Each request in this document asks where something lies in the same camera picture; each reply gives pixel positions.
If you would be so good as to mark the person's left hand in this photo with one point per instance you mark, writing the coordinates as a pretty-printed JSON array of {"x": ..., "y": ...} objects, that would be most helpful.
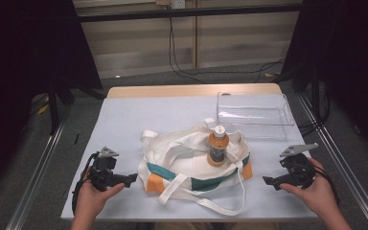
[{"x": 89, "y": 199}]

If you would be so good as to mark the wooden vertical post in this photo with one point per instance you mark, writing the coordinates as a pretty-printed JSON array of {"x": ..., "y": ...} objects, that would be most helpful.
[{"x": 196, "y": 35}]

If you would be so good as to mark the person's right hand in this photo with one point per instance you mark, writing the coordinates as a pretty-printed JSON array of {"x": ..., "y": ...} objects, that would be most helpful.
[{"x": 319, "y": 195}]

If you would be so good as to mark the black horizontal bar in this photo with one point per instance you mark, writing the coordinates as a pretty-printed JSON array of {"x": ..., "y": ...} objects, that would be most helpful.
[{"x": 188, "y": 12}]

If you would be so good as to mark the clear plastic bin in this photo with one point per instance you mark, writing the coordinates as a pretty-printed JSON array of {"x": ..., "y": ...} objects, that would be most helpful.
[{"x": 255, "y": 118}]

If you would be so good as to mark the wooden table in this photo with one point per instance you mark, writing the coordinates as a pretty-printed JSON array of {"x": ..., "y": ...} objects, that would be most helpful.
[{"x": 172, "y": 90}]

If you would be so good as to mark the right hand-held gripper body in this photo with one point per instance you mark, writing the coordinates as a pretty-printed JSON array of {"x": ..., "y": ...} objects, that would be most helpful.
[{"x": 298, "y": 171}]

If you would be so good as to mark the small black floor item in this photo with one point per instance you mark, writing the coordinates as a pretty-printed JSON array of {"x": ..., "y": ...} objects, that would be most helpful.
[{"x": 76, "y": 138}]

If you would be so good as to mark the orange drink bottle white cap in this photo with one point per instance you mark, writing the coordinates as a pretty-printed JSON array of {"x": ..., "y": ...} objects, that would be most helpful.
[{"x": 217, "y": 150}]

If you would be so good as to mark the white canvas tote bag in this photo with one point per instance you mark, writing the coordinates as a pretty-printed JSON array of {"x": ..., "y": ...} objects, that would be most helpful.
[{"x": 185, "y": 153}]

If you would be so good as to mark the white wall power outlet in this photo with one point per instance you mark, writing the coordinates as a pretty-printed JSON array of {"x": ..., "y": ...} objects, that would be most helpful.
[{"x": 178, "y": 3}]

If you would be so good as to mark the light blue table mat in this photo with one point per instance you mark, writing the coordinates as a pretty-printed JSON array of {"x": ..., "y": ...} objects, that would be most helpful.
[{"x": 140, "y": 115}]

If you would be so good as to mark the black metal stand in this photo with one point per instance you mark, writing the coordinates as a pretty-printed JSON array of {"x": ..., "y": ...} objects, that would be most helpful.
[
  {"x": 316, "y": 96},
  {"x": 53, "y": 105}
]

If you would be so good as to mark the black curtain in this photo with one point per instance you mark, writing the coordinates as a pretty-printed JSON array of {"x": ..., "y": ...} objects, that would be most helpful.
[
  {"x": 348, "y": 64},
  {"x": 19, "y": 64}
]

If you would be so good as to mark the aluminium floor rail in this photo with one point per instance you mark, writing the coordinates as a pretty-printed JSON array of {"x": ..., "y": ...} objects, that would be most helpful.
[
  {"x": 35, "y": 182},
  {"x": 351, "y": 179}
]

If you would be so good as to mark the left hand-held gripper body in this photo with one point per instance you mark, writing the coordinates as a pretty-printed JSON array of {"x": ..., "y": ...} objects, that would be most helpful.
[{"x": 103, "y": 174}]

